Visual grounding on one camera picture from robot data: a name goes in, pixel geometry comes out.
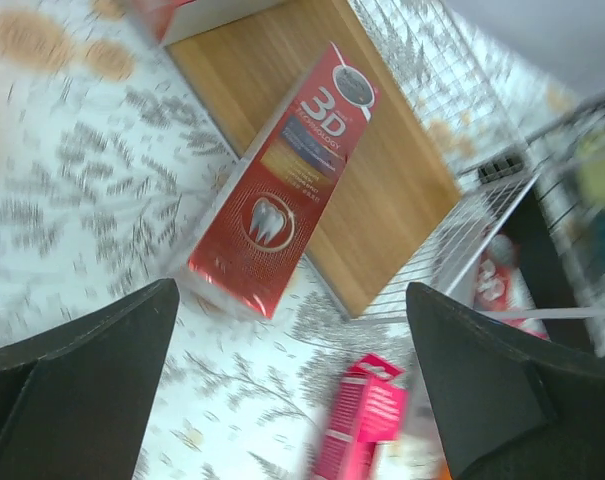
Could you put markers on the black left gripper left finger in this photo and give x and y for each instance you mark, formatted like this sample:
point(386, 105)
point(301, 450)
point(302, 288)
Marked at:
point(75, 400)

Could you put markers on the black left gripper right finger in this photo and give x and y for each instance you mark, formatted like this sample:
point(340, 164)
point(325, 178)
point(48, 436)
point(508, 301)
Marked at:
point(507, 404)

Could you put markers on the red 3D toothpaste box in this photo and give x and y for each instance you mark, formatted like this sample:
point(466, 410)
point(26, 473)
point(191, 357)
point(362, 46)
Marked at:
point(157, 15)
point(499, 284)

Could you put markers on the pink toothpaste box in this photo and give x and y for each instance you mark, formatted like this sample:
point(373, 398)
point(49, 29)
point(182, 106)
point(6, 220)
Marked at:
point(367, 411)

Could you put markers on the black dish rack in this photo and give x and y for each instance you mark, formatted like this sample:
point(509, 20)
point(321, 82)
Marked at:
point(535, 197)

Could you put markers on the floral table mat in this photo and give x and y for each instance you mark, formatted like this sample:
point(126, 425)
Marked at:
point(107, 155)

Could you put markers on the yellow-green mug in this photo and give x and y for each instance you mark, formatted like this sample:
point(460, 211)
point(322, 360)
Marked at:
point(591, 168)

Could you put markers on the white wire wooden shelf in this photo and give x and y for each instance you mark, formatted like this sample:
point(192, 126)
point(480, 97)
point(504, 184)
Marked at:
point(440, 159)

